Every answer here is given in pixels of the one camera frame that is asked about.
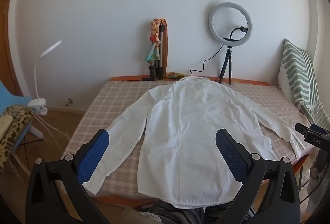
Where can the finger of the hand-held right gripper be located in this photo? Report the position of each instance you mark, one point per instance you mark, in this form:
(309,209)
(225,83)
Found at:
(318,128)
(301,129)

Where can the colourful patterned scarf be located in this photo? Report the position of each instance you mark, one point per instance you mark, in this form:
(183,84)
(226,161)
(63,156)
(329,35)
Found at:
(154,30)

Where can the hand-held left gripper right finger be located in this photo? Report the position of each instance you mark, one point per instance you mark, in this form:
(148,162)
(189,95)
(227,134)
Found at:
(230,155)

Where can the black gooseneck phone holder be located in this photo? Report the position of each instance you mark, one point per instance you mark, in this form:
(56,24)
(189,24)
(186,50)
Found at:
(233,32)

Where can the green striped cushion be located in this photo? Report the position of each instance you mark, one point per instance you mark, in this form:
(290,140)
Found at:
(296,72)

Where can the white long-sleeved shirt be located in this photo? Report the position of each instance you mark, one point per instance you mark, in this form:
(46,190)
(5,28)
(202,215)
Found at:
(185,136)

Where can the leopard print cloth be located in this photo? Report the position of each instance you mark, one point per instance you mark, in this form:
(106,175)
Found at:
(15,131)

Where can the white clip desk lamp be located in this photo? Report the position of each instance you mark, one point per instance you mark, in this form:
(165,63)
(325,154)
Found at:
(36,72)

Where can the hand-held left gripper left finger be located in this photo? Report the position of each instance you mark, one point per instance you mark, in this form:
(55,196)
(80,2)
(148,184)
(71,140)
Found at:
(94,153)

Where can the black tripod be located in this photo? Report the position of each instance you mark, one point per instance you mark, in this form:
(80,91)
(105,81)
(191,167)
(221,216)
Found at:
(228,59)

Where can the beige plaid table cloth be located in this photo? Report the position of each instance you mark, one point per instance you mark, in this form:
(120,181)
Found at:
(123,95)

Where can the blue chair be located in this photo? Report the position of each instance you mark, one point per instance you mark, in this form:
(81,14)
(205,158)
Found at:
(5,97)

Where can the metal door stopper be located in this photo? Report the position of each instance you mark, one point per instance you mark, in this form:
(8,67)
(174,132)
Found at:
(69,102)

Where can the wooden door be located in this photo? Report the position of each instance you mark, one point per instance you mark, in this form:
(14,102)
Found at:
(7,59)

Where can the orange scarf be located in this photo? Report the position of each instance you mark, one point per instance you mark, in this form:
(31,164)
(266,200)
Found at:
(166,46)

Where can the silver tripod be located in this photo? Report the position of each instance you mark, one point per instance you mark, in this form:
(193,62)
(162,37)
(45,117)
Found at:
(160,46)

